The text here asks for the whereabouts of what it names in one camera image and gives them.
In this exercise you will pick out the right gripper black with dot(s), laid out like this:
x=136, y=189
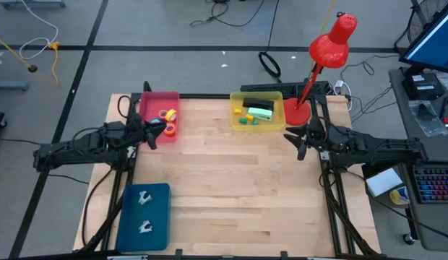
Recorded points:
x=319, y=139

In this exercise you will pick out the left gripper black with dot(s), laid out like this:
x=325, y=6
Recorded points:
x=139, y=133

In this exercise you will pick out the orange tape roll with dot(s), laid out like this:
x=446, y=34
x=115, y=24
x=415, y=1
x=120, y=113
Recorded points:
x=166, y=131

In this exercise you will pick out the red tape roll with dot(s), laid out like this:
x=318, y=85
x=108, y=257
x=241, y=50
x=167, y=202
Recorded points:
x=160, y=112

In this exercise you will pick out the yellow tape roll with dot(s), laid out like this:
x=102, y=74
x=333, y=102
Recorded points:
x=173, y=113

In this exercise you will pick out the light green stapler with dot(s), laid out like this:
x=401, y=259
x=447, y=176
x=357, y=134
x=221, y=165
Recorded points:
x=262, y=114

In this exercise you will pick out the black stapler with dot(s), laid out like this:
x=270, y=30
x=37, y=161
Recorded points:
x=258, y=103

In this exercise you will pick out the light blue staple remover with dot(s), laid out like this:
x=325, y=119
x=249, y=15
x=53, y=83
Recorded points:
x=144, y=198

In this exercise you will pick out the purple staple remover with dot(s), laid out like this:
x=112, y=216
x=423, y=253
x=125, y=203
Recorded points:
x=144, y=227

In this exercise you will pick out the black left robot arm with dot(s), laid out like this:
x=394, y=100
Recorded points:
x=72, y=150

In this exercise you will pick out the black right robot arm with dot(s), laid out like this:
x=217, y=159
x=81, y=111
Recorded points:
x=383, y=148

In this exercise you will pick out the pink plastic bin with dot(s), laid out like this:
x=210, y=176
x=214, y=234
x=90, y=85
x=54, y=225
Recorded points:
x=148, y=104

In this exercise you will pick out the yellow plastic bin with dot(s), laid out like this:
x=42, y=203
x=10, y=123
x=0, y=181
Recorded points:
x=274, y=124

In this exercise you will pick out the white power adapter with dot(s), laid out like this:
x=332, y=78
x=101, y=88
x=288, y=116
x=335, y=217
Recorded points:
x=339, y=85

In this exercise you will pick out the blue plastic bin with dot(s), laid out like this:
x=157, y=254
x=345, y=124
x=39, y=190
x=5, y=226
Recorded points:
x=159, y=216

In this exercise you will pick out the white box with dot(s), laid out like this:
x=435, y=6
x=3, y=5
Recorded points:
x=383, y=181

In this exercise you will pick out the red desk lamp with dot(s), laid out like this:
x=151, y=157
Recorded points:
x=330, y=48

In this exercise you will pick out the grey computer desk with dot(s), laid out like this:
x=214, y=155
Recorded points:
x=399, y=115

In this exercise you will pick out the yellow blue round object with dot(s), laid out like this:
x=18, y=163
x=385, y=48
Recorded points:
x=398, y=196

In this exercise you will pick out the clear plastic bag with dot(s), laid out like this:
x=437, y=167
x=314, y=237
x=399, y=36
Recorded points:
x=428, y=119

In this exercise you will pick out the black mini computer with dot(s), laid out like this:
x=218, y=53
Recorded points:
x=422, y=86

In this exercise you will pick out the backlit rainbow keyboard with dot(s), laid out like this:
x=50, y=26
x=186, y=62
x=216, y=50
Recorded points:
x=435, y=184

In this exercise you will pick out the grey cart base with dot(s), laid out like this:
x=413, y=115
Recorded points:
x=29, y=3
x=11, y=85

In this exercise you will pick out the computer monitor blue screen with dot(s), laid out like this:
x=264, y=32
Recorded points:
x=433, y=47

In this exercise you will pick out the black floor fan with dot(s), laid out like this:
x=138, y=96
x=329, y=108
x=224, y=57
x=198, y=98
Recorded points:
x=422, y=21

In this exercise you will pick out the black aluminium frame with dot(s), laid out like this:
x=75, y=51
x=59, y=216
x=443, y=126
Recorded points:
x=209, y=96

